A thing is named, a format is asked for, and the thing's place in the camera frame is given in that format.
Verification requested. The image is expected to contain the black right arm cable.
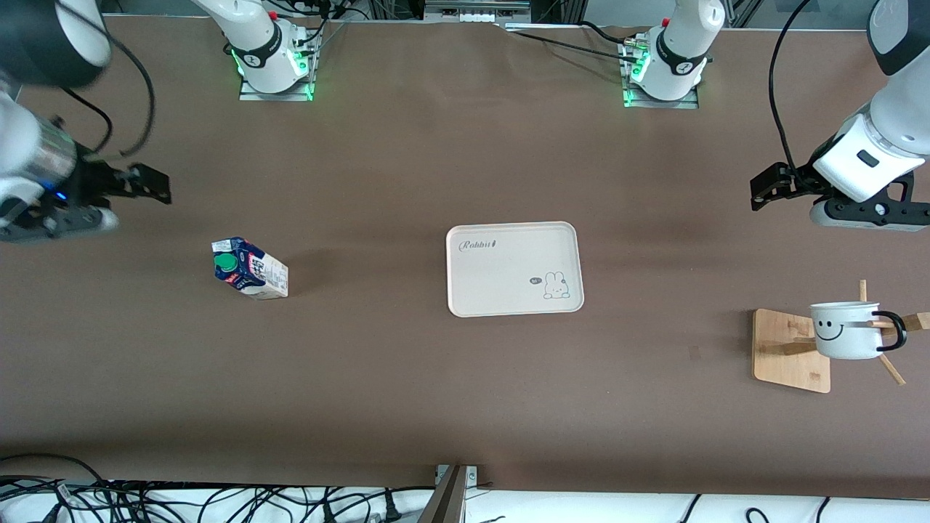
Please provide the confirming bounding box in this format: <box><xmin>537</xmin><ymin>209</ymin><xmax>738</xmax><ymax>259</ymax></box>
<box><xmin>58</xmin><ymin>22</ymin><xmax>157</xmax><ymax>157</ymax></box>

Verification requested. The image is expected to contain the wooden mug stand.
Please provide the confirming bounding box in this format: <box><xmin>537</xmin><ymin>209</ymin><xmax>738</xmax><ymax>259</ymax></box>
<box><xmin>752</xmin><ymin>280</ymin><xmax>930</xmax><ymax>394</ymax></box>

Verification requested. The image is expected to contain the aluminium profile bar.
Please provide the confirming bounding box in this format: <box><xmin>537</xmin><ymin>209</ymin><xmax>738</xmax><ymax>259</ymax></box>
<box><xmin>416</xmin><ymin>465</ymin><xmax>469</xmax><ymax>523</ymax></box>

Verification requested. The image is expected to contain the black cable on table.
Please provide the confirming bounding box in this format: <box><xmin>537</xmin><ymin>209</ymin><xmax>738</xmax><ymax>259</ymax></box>
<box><xmin>578</xmin><ymin>20</ymin><xmax>640</xmax><ymax>48</ymax></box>
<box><xmin>507</xmin><ymin>29</ymin><xmax>640</xmax><ymax>65</ymax></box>

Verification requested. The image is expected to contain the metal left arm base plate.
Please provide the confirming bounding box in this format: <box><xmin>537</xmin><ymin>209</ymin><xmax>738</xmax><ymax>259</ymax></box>
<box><xmin>623</xmin><ymin>86</ymin><xmax>700</xmax><ymax>110</ymax></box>

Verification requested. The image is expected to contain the white smiley mug black handle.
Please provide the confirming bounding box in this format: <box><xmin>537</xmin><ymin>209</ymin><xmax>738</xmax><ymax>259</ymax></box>
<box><xmin>809</xmin><ymin>301</ymin><xmax>907</xmax><ymax>360</ymax></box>

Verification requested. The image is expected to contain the grey device at table edge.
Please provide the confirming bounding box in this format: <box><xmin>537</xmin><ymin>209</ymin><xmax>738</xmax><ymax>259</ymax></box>
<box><xmin>424</xmin><ymin>0</ymin><xmax>533</xmax><ymax>24</ymax></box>

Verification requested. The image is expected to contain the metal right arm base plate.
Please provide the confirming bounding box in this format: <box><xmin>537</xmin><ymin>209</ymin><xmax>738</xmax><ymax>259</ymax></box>
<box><xmin>238</xmin><ymin>71</ymin><xmax>315</xmax><ymax>102</ymax></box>

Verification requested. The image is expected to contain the black tangled cable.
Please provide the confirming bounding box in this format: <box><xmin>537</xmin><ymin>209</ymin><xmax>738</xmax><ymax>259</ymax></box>
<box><xmin>109</xmin><ymin>481</ymin><xmax>437</xmax><ymax>523</ymax></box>

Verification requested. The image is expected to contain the black looping cable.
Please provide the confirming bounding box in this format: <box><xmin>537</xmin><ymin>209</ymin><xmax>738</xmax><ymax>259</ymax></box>
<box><xmin>0</xmin><ymin>453</ymin><xmax>110</xmax><ymax>502</ymax></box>

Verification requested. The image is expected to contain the cream rabbit print tray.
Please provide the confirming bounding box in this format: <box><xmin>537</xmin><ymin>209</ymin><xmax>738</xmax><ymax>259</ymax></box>
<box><xmin>445</xmin><ymin>222</ymin><xmax>585</xmax><ymax>319</ymax></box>

